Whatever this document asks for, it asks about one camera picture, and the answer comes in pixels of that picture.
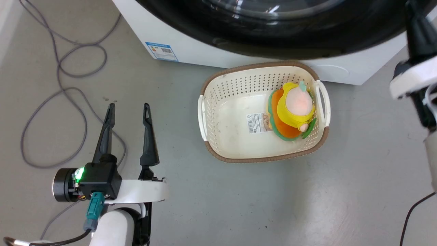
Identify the white washing machine body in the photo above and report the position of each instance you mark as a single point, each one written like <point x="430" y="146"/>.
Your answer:
<point x="191" y="51"/>

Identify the yellow orange plush toy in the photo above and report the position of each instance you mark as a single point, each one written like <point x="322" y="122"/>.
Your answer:
<point x="293" y="109"/>

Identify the white barcode sticker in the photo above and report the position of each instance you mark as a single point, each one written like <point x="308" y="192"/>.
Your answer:
<point x="256" y="123"/>

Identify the blue white energy label sticker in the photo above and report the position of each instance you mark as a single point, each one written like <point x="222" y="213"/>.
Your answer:
<point x="161" y="51"/>

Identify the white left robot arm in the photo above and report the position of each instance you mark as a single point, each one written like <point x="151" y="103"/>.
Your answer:
<point x="116" y="227"/>

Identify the round white filter cover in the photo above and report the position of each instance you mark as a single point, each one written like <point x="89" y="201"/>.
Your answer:
<point x="336" y="73"/>

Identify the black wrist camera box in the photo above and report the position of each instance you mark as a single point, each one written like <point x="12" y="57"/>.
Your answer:
<point x="99" y="179"/>

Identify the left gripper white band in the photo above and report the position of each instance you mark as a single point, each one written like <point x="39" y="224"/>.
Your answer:
<point x="143" y="189"/>

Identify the black round washing machine door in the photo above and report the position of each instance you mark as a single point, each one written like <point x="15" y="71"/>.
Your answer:
<point x="307" y="37"/>

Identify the cream perforated laundry basket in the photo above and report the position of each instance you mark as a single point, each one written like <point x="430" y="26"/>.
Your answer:
<point x="232" y="133"/>

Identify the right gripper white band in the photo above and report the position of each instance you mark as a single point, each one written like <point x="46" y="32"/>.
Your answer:
<point x="411" y="77"/>

